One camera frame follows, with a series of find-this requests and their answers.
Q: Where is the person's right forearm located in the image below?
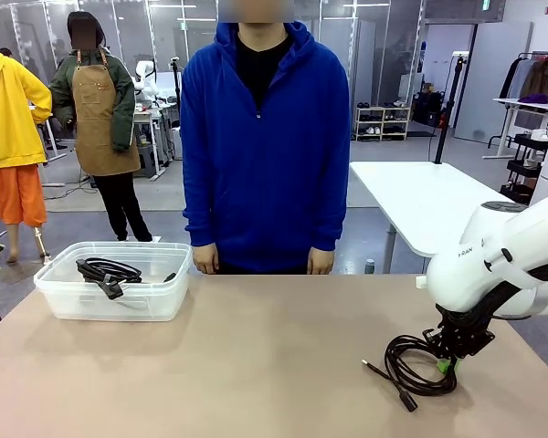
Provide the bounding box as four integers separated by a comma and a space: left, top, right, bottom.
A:
182, 172, 218, 250

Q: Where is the large white table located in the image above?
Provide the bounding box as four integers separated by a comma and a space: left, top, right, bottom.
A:
349, 161, 531, 275

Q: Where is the black camera stand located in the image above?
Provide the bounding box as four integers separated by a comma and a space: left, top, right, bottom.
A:
169, 57, 184, 129

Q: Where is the person's left forearm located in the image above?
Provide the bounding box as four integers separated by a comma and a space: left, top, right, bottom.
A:
310, 172, 352, 252

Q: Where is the person's left hand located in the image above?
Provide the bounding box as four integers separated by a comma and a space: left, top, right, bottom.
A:
306, 248, 335, 276

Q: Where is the black USB cable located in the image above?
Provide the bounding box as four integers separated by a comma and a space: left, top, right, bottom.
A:
360, 335, 458, 413

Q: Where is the wooden shoe rack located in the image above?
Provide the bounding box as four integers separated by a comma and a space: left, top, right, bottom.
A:
354, 105, 412, 141

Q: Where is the figure in yellow hoodie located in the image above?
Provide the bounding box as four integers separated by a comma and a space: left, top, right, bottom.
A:
0, 16, 54, 266

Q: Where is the black luggage pile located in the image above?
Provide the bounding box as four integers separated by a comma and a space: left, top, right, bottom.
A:
413, 90, 444, 127

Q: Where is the person's right hand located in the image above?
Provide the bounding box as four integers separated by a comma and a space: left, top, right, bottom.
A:
192, 244, 220, 276

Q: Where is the black trolley cart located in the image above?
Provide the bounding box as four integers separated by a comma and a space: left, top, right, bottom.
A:
500, 132, 548, 206

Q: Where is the person in brown apron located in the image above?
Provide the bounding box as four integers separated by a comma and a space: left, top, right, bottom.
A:
48, 11, 154, 243

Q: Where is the black tripod pole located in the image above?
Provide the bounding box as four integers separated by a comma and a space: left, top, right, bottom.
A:
432, 52, 468, 165

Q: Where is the clear plastic storage container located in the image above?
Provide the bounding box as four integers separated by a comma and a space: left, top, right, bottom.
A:
33, 241, 194, 323

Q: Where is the black power cable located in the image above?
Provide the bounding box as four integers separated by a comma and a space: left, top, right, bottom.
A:
118, 271, 178, 287
75, 257, 143, 301

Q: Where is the person in blue hoodie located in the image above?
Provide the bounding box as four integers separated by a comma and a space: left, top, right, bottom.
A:
180, 0, 352, 276

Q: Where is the black right arm hose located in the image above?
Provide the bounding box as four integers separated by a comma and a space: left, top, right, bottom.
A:
436, 260, 548, 326

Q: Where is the white desk with legs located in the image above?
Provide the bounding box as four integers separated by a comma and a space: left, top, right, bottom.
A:
481, 97, 548, 161

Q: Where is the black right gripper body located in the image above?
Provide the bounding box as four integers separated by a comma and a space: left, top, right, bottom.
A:
422, 314, 495, 361

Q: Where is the white background workbench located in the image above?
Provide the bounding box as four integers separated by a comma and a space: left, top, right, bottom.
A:
132, 98, 184, 182

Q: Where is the clothes rack with coats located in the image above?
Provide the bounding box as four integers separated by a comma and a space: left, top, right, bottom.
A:
497, 50, 548, 109

